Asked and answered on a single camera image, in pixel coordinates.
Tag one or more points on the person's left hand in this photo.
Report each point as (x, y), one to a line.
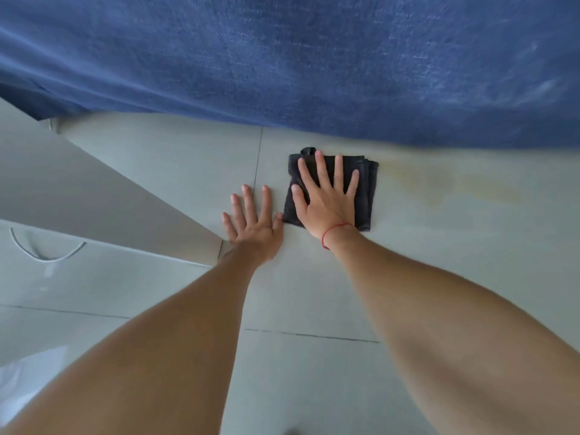
(253, 235)

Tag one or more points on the person's right hand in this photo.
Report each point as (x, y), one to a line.
(328, 208)

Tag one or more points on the person's right little finger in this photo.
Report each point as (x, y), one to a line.
(353, 182)

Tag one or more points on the person's right thumb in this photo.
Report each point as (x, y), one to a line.
(299, 199)

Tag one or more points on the person's left little finger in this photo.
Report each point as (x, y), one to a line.
(229, 226)

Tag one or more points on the person's left middle finger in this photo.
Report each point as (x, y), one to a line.
(249, 201)

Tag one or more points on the person's right middle finger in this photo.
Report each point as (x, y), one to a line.
(323, 169)

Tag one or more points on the person's left thumb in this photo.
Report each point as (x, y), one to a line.
(278, 221)

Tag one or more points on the black cloth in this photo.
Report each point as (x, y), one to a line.
(365, 199)

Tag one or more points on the person's left forearm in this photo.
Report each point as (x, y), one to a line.
(158, 348)

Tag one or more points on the person's right forearm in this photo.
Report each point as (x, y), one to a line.
(453, 339)

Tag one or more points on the blue fabric cover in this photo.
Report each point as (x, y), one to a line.
(290, 58)

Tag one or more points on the grey flat panel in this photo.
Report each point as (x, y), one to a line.
(90, 190)

